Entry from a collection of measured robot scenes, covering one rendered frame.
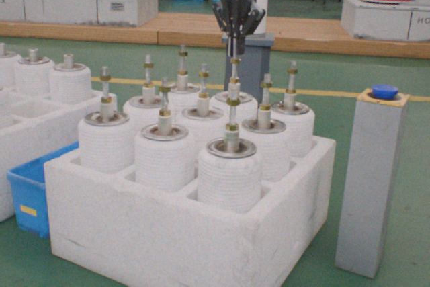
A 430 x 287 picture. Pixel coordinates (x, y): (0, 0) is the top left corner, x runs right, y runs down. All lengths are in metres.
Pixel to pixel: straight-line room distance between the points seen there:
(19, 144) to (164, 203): 0.42
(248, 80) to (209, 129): 0.57
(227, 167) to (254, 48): 0.73
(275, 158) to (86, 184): 0.31
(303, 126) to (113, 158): 0.34
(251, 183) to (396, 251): 0.40
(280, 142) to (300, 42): 2.06
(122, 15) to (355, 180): 2.34
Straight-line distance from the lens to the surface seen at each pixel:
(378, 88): 0.81
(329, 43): 2.85
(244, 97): 0.97
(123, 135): 0.82
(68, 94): 1.19
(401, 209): 1.18
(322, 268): 0.93
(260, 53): 1.38
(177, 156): 0.75
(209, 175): 0.70
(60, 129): 1.13
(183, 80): 1.01
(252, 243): 0.68
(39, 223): 1.00
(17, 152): 1.06
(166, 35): 2.89
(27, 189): 0.98
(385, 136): 0.81
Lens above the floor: 0.52
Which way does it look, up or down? 20 degrees down
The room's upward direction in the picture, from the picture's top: 2 degrees clockwise
